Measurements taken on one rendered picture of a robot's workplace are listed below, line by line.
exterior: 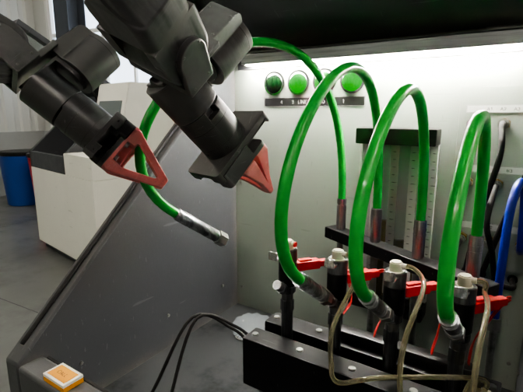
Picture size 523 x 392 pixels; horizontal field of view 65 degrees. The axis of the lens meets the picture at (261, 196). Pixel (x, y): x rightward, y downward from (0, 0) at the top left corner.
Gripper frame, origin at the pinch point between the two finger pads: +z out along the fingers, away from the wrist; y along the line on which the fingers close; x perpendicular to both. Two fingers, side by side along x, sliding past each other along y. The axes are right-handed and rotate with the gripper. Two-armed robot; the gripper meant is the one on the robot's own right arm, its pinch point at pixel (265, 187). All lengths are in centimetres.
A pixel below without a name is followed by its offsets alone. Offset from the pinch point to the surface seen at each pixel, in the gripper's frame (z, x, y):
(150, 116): -14.3, 10.6, -0.9
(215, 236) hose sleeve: 4.5, 9.4, -7.4
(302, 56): -2.9, 7.2, 23.3
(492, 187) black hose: 23.4, -16.9, 20.8
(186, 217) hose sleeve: -1.2, 9.9, -8.0
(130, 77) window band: 116, 549, 203
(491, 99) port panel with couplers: 18.9, -13.0, 35.1
